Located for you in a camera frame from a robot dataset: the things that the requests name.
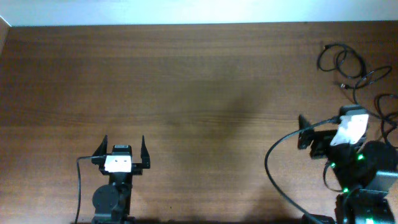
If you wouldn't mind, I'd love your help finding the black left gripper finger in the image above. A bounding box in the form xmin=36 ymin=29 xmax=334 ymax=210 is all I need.
xmin=141 ymin=136 xmax=150 ymax=169
xmin=93 ymin=135 xmax=108 ymax=157

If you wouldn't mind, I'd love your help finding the black cable bundle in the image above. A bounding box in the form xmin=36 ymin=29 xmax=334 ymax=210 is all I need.
xmin=316 ymin=42 xmax=398 ymax=147

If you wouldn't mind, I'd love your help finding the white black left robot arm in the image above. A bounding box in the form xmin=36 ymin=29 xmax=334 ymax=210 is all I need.
xmin=91 ymin=136 xmax=150 ymax=224

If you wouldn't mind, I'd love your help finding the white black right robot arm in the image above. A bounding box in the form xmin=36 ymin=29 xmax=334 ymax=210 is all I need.
xmin=298 ymin=114 xmax=397 ymax=223

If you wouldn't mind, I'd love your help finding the black right camera cable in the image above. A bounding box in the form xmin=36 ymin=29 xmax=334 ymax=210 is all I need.
xmin=264 ymin=116 xmax=341 ymax=224

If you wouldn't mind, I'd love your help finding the black camera cable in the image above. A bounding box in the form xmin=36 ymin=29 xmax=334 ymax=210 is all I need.
xmin=73 ymin=155 xmax=106 ymax=224
xmin=264 ymin=116 xmax=341 ymax=224

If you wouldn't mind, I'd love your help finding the black left camera cable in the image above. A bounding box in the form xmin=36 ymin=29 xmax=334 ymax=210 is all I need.
xmin=73 ymin=155 xmax=106 ymax=224

